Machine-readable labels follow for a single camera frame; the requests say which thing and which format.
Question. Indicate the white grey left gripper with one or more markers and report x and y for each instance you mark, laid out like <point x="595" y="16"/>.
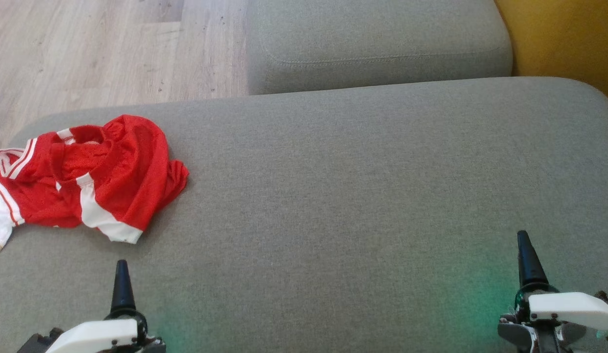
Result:
<point x="98" y="336"/>

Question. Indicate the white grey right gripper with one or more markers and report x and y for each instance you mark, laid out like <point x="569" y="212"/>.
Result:
<point x="564" y="306"/>

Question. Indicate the large yellow sofa backrest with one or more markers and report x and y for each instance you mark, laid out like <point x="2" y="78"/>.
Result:
<point x="569" y="39"/>

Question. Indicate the medium grey sofa seat cushion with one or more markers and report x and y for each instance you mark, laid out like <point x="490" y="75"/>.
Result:
<point x="377" y="44"/>

